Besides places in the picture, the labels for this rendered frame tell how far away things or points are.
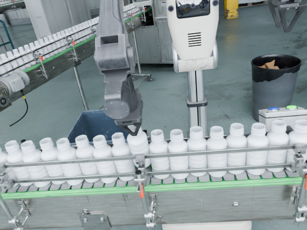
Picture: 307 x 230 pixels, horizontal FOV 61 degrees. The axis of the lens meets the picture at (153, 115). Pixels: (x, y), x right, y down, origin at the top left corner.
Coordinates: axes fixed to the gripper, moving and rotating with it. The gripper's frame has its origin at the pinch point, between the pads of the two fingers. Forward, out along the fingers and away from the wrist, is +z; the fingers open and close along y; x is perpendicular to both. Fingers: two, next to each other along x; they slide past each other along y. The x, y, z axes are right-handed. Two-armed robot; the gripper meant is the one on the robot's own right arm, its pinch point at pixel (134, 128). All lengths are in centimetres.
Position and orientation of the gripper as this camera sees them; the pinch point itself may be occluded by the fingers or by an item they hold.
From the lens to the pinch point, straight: 75.9
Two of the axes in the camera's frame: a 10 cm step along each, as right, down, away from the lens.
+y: -0.2, 7.1, -7.0
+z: 1.4, 6.9, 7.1
